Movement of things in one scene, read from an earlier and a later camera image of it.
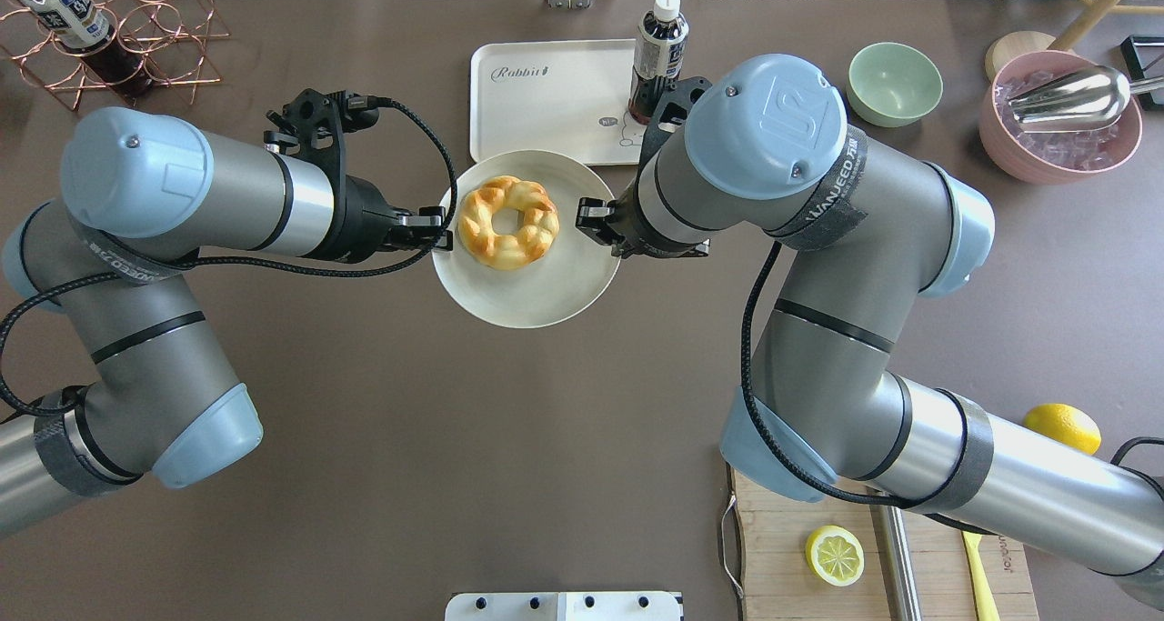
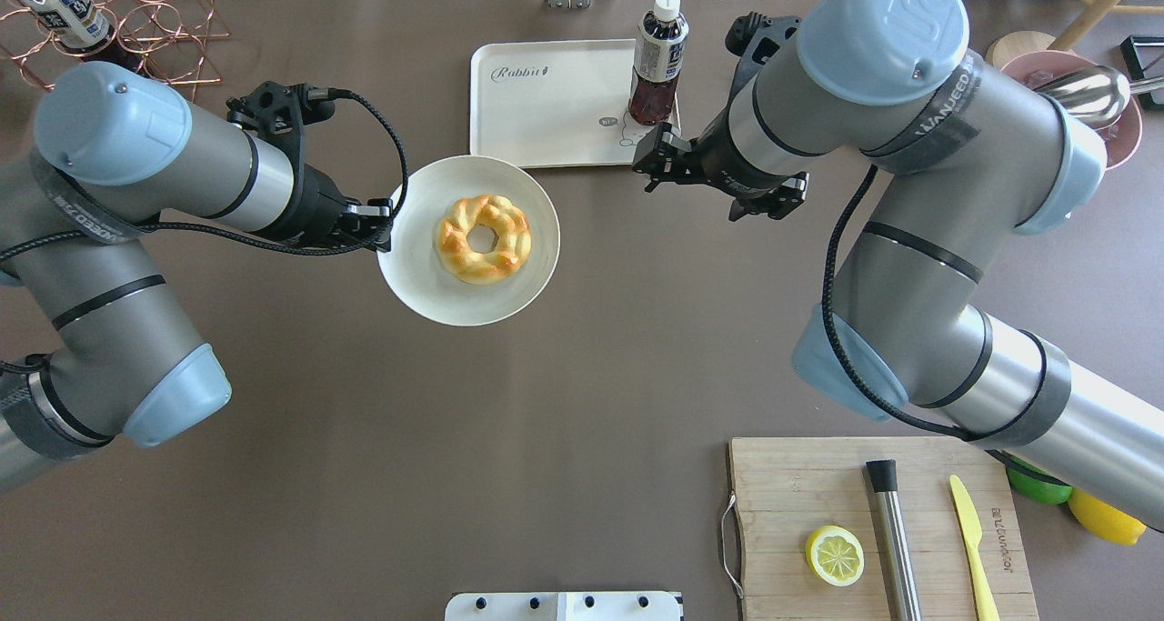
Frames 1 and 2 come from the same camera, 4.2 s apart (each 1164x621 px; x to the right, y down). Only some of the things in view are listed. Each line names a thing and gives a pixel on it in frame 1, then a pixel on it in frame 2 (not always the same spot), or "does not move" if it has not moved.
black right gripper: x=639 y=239 → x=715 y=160
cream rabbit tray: x=566 y=95 does not move
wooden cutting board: x=779 y=585 does not move
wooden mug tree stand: x=1103 y=4 does not move
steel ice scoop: x=1089 y=98 does not move
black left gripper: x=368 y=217 → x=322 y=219
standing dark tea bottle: x=660 y=52 does not move
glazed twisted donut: x=497 y=252 does not move
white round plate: x=568 y=281 → x=474 y=241
